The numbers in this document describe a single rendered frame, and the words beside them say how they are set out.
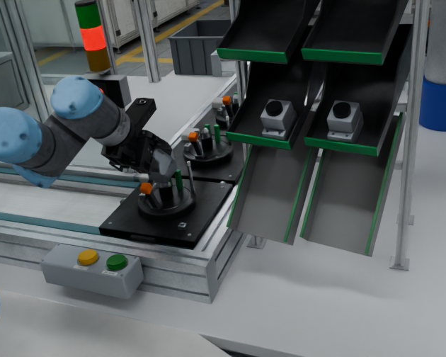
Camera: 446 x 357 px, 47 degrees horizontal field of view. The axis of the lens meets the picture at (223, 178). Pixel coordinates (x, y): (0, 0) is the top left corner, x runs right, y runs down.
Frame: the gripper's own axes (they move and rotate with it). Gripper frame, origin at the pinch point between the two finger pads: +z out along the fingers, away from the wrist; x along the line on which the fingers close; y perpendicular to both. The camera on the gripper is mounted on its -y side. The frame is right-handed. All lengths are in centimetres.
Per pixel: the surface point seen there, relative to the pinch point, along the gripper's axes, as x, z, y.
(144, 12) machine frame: -60, 65, -84
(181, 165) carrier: -5.1, 21.4, -4.9
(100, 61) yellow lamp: -17.3, -7.5, -19.3
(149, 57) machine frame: -62, 81, -72
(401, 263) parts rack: 53, 18, 13
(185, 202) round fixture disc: 5.3, 7.0, 8.5
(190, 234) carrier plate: 10.2, 2.2, 16.4
